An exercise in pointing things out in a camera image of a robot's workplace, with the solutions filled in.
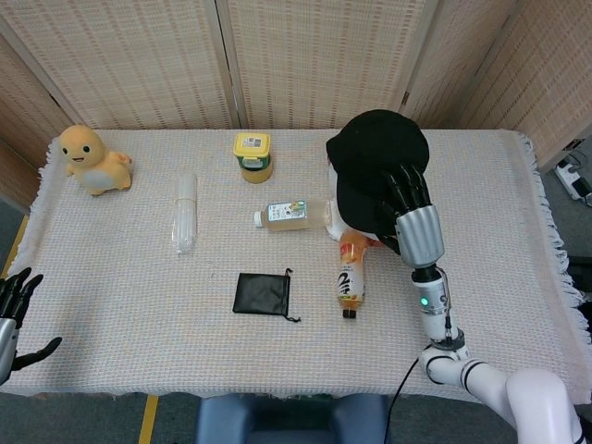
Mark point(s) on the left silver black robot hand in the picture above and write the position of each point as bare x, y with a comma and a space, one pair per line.
5, 333

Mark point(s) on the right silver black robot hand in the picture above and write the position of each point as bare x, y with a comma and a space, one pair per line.
418, 236

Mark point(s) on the black cap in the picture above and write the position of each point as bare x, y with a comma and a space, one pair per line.
370, 152

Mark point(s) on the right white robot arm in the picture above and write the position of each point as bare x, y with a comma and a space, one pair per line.
490, 377

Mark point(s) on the white foam mannequin head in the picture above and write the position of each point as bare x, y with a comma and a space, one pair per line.
336, 230

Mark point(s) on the large orange drink bottle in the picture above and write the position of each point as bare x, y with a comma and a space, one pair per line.
351, 273

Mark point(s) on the yellow floor tape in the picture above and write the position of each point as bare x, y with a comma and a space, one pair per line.
149, 418
16, 245

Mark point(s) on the tea bottle with green label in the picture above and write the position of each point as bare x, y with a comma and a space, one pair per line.
289, 215

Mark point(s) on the white woven tablecloth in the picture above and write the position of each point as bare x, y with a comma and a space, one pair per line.
139, 300

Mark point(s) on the white power strip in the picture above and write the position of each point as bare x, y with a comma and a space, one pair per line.
573, 178

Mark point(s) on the yellow lidded jar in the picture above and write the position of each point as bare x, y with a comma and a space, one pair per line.
253, 159

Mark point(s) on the yellow plush toy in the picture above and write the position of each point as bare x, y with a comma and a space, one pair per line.
97, 168

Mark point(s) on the blue padded seat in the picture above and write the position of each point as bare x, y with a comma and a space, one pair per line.
291, 421

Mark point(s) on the woven folding screen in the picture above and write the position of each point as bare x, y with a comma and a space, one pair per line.
139, 60

